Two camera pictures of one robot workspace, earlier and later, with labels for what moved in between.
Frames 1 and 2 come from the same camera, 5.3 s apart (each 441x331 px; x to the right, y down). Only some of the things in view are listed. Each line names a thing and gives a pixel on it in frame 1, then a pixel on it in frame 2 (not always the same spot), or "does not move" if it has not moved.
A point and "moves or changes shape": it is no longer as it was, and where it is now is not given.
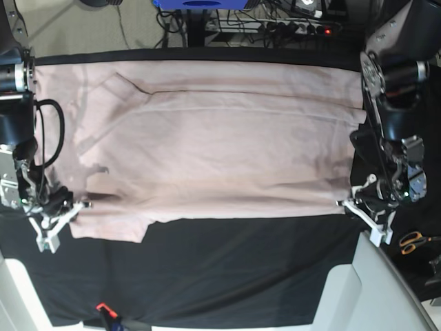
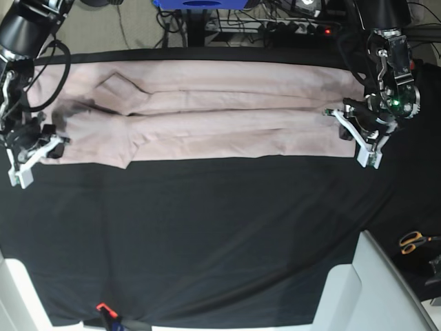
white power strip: [263, 25] does not move
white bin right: [368, 294] does not move
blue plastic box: [200, 4] does not move
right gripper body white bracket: [377, 235] to [367, 155]
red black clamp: [108, 315] does not move
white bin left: [20, 307] does not move
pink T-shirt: [201, 138] moves or changes shape
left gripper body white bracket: [49, 241] to [23, 175]
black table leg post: [196, 26] does not move
